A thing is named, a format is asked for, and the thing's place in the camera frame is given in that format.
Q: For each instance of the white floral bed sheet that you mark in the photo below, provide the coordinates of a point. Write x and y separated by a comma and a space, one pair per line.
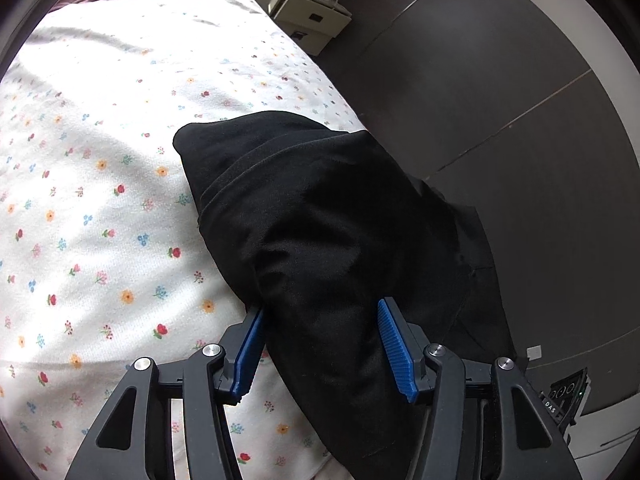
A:
100, 160

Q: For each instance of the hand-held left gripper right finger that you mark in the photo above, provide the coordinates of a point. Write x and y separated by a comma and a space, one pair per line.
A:
395, 350

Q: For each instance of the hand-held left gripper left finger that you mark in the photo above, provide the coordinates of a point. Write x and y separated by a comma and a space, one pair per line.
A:
247, 355

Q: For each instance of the white nightstand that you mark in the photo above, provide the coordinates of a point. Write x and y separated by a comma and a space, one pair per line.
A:
310, 15

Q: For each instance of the black jacket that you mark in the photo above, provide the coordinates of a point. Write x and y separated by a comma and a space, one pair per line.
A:
325, 235

